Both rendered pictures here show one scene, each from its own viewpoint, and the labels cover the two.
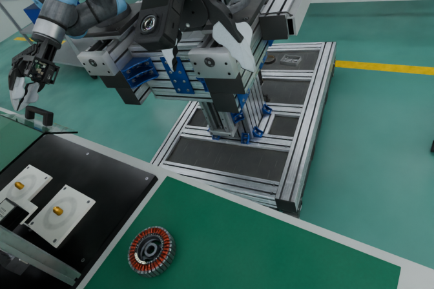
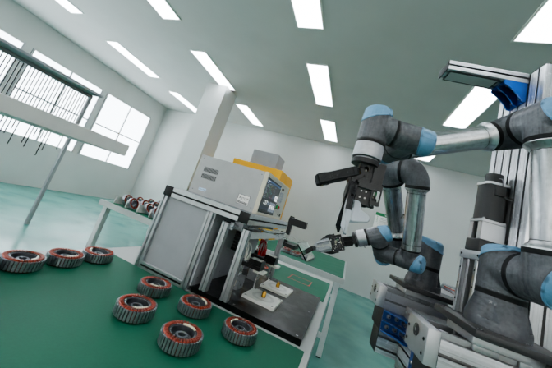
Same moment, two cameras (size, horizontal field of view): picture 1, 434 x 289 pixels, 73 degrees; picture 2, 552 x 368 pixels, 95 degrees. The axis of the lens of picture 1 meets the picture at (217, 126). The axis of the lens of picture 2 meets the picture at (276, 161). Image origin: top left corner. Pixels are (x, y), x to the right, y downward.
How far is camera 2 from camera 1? 58 cm
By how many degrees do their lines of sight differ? 79
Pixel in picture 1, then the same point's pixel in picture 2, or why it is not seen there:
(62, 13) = (374, 234)
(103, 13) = (399, 259)
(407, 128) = not seen: outside the picture
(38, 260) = (233, 267)
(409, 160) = not seen: outside the picture
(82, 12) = (389, 250)
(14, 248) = (239, 250)
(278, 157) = not seen: outside the picture
